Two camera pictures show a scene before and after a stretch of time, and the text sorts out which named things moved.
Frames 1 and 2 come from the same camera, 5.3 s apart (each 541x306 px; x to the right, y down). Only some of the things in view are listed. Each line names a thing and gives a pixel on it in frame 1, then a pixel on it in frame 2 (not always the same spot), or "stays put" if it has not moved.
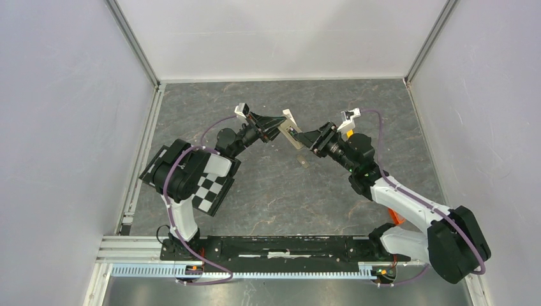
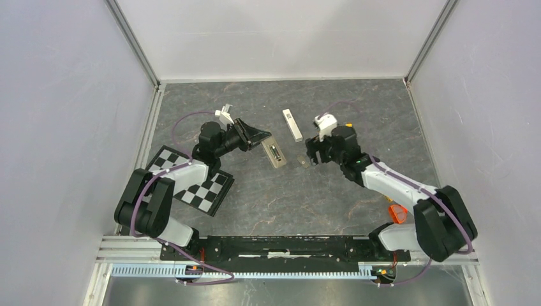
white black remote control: (290, 119) stays put
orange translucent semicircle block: (397, 219) stays put
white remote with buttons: (289, 129) → (274, 152)
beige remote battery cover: (299, 157) stays put
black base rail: (349, 249) stays put
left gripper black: (271, 125) → (249, 136)
